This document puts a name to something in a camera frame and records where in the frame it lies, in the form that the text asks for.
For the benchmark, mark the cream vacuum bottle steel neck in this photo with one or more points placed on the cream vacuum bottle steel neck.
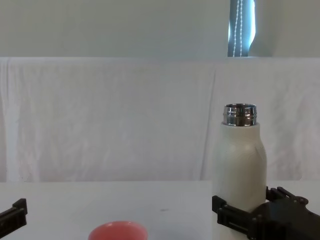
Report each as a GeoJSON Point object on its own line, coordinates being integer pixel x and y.
{"type": "Point", "coordinates": [240, 162]}

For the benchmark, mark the white draped backdrop cloth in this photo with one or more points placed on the white draped backdrop cloth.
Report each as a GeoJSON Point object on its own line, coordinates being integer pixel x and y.
{"type": "Point", "coordinates": [112, 120]}

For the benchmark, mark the grey striped post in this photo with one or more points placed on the grey striped post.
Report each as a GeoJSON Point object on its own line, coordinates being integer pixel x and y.
{"type": "Point", "coordinates": [241, 27]}

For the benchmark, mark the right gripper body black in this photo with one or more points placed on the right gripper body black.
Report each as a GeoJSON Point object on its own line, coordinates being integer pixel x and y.
{"type": "Point", "coordinates": [287, 225]}

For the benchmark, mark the pink cup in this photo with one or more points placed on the pink cup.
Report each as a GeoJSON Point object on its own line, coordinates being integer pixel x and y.
{"type": "Point", "coordinates": [117, 231]}

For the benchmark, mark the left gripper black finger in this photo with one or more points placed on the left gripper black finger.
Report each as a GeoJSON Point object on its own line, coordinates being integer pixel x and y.
{"type": "Point", "coordinates": [17, 213]}

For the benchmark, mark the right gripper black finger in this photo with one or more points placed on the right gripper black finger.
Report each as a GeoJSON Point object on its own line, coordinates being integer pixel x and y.
{"type": "Point", "coordinates": [282, 195]}
{"type": "Point", "coordinates": [232, 216]}

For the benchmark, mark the white table cloth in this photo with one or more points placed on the white table cloth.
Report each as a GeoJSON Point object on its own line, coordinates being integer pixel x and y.
{"type": "Point", "coordinates": [112, 200]}

